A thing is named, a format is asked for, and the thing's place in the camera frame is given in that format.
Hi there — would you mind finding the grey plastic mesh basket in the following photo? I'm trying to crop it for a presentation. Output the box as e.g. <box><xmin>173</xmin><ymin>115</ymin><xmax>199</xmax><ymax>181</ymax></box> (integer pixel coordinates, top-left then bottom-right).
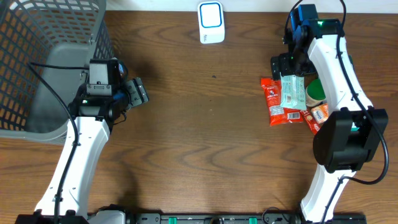
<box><xmin>1</xmin><ymin>0</ymin><xmax>114</xmax><ymax>144</ymax></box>

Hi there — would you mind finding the green-lid white jar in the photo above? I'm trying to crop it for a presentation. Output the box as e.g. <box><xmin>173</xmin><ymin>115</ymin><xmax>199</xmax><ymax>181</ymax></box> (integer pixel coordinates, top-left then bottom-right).
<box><xmin>305</xmin><ymin>78</ymin><xmax>326</xmax><ymax>107</ymax></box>

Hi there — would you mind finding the light teal snack packet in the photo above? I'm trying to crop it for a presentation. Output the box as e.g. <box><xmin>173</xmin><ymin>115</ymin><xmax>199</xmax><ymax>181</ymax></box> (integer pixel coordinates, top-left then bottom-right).
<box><xmin>280</xmin><ymin>75</ymin><xmax>307</xmax><ymax>110</ymax></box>

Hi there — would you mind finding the small yellow-orange packet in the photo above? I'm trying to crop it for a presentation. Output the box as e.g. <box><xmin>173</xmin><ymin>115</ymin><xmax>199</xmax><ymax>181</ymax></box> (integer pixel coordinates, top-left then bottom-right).
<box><xmin>311</xmin><ymin>103</ymin><xmax>329</xmax><ymax>124</ymax></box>

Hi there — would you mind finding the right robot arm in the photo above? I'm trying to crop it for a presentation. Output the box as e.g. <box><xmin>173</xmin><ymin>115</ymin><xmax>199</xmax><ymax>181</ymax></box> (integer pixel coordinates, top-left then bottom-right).
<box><xmin>271</xmin><ymin>1</ymin><xmax>388</xmax><ymax>223</ymax></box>

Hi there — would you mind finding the orange-red snack bag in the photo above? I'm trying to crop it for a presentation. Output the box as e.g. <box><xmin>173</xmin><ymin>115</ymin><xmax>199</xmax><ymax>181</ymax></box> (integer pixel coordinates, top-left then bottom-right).
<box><xmin>261</xmin><ymin>78</ymin><xmax>303</xmax><ymax>126</ymax></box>

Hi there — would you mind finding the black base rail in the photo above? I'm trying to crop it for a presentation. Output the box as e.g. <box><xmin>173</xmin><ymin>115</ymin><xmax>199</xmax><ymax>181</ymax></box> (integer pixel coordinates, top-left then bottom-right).
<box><xmin>88</xmin><ymin>212</ymin><xmax>368</xmax><ymax>224</ymax></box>

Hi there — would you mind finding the red stick packet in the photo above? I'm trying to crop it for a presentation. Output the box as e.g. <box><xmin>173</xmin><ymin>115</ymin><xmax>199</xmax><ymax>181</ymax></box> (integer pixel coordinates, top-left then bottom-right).
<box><xmin>300</xmin><ymin>110</ymin><xmax>321</xmax><ymax>135</ymax></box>

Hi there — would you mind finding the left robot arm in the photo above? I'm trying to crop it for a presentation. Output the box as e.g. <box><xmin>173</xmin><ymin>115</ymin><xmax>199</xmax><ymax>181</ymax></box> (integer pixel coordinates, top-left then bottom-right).
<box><xmin>15</xmin><ymin>58</ymin><xmax>149</xmax><ymax>224</ymax></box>

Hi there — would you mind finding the white barcode scanner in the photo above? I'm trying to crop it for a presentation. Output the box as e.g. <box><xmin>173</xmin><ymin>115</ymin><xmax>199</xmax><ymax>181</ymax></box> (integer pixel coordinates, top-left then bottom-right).
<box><xmin>197</xmin><ymin>1</ymin><xmax>225</xmax><ymax>44</ymax></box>

